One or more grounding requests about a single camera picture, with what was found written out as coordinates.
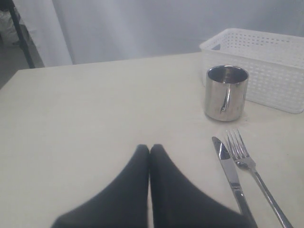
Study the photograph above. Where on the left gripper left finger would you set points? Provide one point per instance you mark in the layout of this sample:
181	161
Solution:
122	204

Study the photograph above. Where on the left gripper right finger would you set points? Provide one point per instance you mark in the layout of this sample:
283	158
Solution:
178	203

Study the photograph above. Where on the silver metal table knife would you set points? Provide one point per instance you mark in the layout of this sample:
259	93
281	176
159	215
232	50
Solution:
229	169

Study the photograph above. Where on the silver metal fork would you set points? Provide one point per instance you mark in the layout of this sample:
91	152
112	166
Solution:
244	161

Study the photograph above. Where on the silver foil packet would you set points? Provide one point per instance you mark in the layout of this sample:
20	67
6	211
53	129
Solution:
225	92

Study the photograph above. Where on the white perforated plastic basket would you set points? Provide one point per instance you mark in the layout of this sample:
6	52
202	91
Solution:
275	63

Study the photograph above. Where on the black metal stand leg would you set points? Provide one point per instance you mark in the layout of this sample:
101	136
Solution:
23	45

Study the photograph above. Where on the grey backdrop curtain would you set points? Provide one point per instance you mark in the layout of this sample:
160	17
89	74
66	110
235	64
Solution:
67	32

